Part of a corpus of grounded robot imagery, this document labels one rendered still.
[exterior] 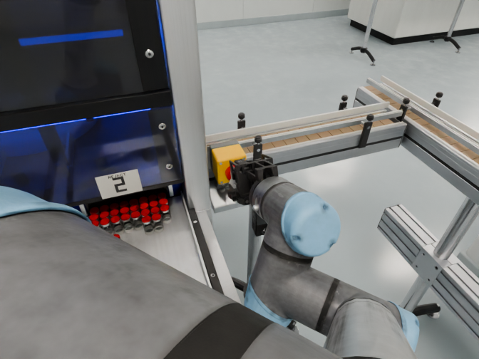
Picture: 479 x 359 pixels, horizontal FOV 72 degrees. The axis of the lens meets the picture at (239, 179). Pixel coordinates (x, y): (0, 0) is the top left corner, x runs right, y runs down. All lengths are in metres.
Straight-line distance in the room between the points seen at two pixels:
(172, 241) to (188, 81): 0.36
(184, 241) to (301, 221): 0.42
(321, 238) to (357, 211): 1.76
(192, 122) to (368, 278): 1.42
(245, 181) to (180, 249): 0.25
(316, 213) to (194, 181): 0.41
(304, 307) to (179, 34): 0.47
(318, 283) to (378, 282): 1.43
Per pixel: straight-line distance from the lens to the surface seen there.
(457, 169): 1.12
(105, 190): 0.75
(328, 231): 0.43
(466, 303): 1.31
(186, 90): 0.65
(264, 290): 0.47
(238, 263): 1.81
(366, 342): 0.24
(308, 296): 0.46
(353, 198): 2.27
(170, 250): 0.77
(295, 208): 0.42
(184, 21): 0.61
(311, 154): 1.02
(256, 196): 0.52
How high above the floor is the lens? 1.48
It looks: 40 degrees down
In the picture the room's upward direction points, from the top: straight up
